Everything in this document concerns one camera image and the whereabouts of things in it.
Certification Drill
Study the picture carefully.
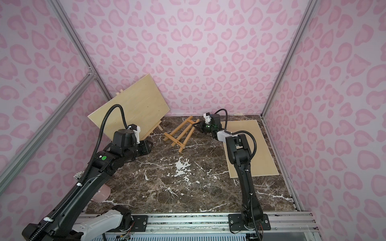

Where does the wooden easel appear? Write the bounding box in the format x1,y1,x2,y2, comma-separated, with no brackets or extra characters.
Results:
163,116,199,153
116,88,169,140

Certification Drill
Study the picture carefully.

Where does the light wooden board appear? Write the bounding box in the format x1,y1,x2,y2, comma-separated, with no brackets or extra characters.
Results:
222,119,280,179
88,74,170,140

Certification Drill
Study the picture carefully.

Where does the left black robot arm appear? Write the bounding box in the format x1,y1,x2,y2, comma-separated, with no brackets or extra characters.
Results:
22,129,153,241

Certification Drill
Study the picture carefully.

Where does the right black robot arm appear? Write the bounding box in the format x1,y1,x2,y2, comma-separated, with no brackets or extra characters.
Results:
194,112,263,234

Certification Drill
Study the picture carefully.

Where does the pink pencil cup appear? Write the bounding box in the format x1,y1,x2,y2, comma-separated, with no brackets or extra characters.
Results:
91,184,111,203

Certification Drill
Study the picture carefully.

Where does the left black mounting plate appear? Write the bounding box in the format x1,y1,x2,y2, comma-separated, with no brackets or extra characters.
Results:
123,215,148,233

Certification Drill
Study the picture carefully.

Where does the black mounting plate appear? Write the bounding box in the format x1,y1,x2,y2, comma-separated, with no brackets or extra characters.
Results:
123,215,148,233
228,213,271,233

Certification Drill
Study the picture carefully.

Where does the left diagonal aluminium strut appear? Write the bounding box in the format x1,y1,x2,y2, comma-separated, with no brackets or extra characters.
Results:
1,71,94,193

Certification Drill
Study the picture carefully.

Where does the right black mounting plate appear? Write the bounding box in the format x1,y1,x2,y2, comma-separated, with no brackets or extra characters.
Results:
228,213,271,233

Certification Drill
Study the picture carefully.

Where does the right corner aluminium profile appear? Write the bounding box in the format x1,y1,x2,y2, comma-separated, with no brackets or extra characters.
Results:
261,0,320,119

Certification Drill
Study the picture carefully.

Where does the corner aluminium profile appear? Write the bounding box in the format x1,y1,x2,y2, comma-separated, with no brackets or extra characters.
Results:
261,0,320,119
47,0,112,100

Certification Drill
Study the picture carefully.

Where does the left corner aluminium profile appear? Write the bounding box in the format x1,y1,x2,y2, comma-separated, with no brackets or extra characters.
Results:
47,0,112,100

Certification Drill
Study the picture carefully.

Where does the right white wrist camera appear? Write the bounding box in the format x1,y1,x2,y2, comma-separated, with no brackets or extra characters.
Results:
203,112,212,125

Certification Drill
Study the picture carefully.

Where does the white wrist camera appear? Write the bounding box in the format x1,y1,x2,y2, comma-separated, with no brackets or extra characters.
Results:
203,112,212,125
128,124,141,144

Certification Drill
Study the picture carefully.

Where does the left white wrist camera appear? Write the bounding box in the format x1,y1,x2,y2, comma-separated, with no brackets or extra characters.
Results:
128,124,141,144

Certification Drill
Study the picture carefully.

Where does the right black corrugated cable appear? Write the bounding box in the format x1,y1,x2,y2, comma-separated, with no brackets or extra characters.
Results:
213,108,257,165

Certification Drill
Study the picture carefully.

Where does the black corrugated cable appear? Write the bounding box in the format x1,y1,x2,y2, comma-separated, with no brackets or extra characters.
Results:
28,104,129,241
213,108,257,165

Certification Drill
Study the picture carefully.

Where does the left black corrugated cable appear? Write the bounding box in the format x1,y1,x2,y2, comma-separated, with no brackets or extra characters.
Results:
28,104,129,241

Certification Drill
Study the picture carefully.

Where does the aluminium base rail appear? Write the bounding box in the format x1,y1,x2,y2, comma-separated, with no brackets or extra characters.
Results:
55,211,323,241

